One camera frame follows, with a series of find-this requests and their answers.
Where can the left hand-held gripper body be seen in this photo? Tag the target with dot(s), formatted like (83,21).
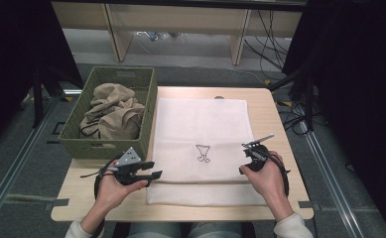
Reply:
(127,158)

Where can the person's right hand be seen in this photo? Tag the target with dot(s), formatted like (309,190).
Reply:
(270,181)

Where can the light wooden desk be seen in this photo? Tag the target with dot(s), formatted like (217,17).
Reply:
(180,18)

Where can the white mesh laundry bag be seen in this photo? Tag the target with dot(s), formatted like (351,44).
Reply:
(200,119)

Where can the black curtain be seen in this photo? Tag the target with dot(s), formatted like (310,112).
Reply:
(8,66)
(362,99)

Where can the person's leg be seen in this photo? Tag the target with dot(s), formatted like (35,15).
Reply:
(217,231)
(154,231)

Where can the person's left leg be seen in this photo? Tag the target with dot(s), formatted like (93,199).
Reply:
(154,231)

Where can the person's left hand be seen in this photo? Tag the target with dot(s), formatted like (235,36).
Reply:
(111,191)

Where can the green woven basket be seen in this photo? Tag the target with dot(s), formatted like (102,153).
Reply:
(81,145)

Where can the black metal stand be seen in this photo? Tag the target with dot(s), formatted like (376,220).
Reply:
(37,99)
(309,105)

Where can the person's right leg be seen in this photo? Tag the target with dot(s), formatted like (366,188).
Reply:
(217,231)

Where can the metal floor rail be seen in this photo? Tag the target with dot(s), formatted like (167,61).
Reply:
(17,168)
(331,181)

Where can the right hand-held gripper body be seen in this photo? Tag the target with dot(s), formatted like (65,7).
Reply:
(255,153)

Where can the white and blue clutter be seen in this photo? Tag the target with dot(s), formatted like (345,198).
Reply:
(152,35)

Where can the beige garment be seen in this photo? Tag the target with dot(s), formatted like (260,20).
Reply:
(114,115)

